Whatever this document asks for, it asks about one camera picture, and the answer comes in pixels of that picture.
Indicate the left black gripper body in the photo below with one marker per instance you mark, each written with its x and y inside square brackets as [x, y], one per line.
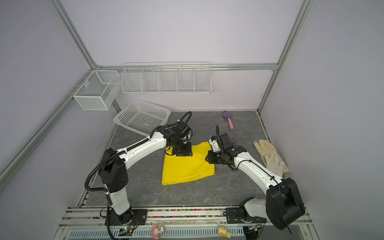
[182, 149]

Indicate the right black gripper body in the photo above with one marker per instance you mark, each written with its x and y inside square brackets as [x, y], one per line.
[217, 157]

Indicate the yellow trousers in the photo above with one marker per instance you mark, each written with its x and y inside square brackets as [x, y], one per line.
[177, 170]

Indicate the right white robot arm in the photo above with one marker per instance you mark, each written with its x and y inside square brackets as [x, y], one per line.
[283, 204]

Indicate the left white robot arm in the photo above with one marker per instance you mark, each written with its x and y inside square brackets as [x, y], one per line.
[110, 175]

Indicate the purple pink toy spoon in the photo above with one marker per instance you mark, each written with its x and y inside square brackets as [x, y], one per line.
[228, 115]

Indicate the beige leather work glove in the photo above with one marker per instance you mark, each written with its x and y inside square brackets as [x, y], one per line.
[265, 148]

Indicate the white plastic laundry basket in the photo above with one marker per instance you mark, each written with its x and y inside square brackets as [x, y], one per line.
[142, 117]

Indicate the white cotton work glove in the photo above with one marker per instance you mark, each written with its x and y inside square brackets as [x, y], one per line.
[274, 165]

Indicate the yellow duck figure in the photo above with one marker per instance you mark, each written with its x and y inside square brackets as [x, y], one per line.
[223, 232]

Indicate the pink plush figure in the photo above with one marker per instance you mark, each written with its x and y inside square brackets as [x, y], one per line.
[157, 231]

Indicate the green circuit board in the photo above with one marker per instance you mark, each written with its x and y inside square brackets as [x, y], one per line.
[125, 232]

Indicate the long white wire shelf basket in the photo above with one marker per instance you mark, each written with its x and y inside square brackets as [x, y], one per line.
[167, 78]

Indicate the small white mesh wall basket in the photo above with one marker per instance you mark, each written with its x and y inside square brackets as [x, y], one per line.
[99, 90]

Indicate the aluminium frame profile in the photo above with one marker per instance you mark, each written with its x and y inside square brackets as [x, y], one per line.
[34, 140]

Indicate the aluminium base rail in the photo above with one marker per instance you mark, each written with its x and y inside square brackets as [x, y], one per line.
[179, 223]

